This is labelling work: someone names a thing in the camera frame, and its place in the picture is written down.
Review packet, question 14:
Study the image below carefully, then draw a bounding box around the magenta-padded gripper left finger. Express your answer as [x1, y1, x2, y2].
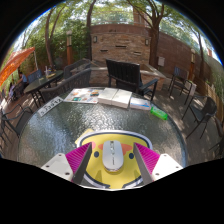
[40, 142, 94, 185]

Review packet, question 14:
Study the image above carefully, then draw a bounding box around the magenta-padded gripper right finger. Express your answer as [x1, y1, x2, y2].
[133, 142, 184, 186]

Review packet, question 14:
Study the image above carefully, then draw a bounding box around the white computer mouse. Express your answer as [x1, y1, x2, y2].
[101, 140, 125, 173]

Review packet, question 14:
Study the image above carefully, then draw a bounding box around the yellow chick mouse pad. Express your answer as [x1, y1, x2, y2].
[74, 129, 154, 190]

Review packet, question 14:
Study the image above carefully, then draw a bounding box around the green tissue pack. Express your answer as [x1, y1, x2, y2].
[149, 106, 169, 121]

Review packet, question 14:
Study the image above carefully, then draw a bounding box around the white label strip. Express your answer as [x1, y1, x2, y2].
[36, 95, 64, 118]

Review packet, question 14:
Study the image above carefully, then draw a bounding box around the black mesh metal chair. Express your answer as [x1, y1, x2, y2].
[209, 116, 224, 158]
[181, 95, 218, 139]

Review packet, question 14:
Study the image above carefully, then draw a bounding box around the small white book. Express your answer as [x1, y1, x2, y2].
[129, 96, 153, 111]

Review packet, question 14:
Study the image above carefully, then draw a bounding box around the colourful printed magazine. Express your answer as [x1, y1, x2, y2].
[63, 87, 104, 105]

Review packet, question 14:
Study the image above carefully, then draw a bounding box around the dark wicker chair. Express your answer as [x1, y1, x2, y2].
[63, 58, 92, 81]
[39, 68, 92, 104]

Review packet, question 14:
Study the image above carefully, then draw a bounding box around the white sign board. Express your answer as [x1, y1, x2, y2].
[189, 80, 198, 98]

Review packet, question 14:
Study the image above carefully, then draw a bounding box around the round dark patio table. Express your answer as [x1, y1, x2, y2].
[23, 69, 64, 108]

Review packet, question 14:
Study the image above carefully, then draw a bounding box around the wooden slat fence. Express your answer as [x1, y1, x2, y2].
[196, 78, 224, 121]

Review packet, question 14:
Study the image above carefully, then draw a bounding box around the dark slatted metal chair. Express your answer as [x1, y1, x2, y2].
[168, 66, 193, 98]

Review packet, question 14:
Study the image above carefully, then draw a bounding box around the blue patio chair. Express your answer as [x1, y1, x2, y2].
[26, 68, 44, 84]

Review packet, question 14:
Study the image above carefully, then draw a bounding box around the person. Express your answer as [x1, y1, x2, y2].
[18, 71, 29, 89]

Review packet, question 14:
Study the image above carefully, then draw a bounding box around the low stone basin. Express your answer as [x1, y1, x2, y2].
[71, 59, 167, 88]

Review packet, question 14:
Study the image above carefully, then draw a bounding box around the black wooden slat chair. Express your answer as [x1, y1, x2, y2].
[105, 58, 160, 101]

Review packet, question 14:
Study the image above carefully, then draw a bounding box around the orange patio umbrella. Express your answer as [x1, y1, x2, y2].
[0, 46, 36, 88]

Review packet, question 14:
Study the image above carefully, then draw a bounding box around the black wire metal chair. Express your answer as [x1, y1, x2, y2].
[0, 106, 34, 149]

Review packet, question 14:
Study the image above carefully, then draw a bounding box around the wooden lamp post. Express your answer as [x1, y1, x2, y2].
[189, 48, 196, 81]
[65, 30, 73, 66]

